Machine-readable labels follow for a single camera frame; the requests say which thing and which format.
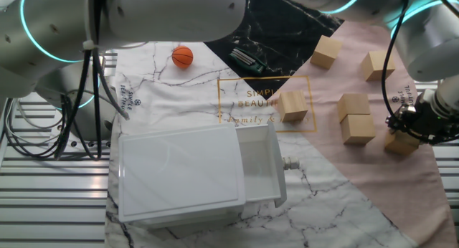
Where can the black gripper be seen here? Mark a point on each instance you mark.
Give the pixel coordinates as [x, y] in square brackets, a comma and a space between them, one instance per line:
[430, 120]

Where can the plain wooden cube block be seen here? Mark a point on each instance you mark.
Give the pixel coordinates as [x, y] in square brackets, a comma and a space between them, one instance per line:
[358, 130]
[292, 106]
[353, 104]
[376, 66]
[399, 145]
[325, 52]

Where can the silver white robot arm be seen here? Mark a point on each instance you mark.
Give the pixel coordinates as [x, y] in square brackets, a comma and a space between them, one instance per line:
[161, 11]

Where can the marble pink black cloth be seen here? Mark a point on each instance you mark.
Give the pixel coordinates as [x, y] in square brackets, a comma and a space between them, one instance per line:
[358, 190]

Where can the white plastic drawer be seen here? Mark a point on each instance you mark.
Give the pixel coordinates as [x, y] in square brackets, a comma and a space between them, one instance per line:
[260, 169]

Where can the green holder with silver bits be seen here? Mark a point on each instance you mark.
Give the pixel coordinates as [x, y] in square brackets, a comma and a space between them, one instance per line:
[247, 61]

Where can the white plastic drawer cabinet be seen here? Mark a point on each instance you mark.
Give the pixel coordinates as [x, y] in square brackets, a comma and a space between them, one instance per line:
[179, 172]

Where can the small orange basketball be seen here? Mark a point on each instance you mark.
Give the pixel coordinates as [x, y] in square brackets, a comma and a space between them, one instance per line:
[182, 57]

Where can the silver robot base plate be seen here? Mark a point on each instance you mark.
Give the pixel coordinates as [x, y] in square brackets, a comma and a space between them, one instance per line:
[89, 144]

